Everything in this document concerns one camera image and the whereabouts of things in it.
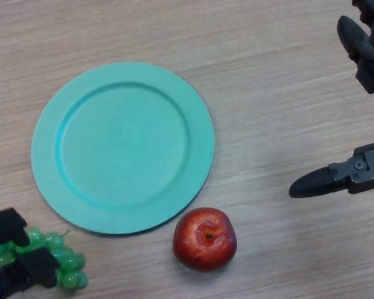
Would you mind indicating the green round plate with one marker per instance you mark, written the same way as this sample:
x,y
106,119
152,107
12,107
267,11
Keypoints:
x,y
122,148

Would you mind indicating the green grapes bunch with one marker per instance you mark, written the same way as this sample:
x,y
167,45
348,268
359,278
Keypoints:
x,y
68,264

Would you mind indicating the red apple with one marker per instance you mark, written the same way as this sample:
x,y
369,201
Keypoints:
x,y
204,240

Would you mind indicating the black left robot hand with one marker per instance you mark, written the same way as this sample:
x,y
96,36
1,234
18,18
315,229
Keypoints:
x,y
18,271

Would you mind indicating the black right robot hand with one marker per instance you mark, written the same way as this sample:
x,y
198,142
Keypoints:
x,y
369,65

